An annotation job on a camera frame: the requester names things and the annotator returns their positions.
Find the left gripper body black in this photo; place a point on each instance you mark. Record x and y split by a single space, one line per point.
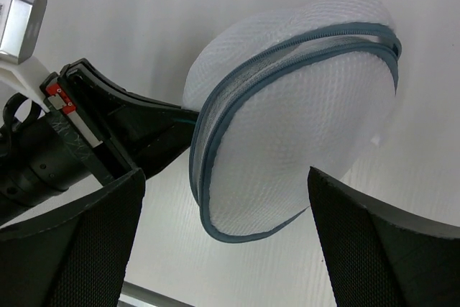
85 134

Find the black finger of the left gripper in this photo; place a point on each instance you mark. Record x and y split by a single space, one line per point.
149 144
123 109

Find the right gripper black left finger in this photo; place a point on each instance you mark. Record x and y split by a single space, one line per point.
76 254

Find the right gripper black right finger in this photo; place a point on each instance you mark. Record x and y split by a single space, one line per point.
379 255

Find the white mesh laundry bag blue trim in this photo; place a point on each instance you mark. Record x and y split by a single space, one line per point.
278 93

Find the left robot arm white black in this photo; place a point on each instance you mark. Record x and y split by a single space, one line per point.
35 166

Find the aluminium rail front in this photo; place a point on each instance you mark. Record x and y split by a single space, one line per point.
133 295

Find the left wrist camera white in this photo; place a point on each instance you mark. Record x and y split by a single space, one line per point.
21 21

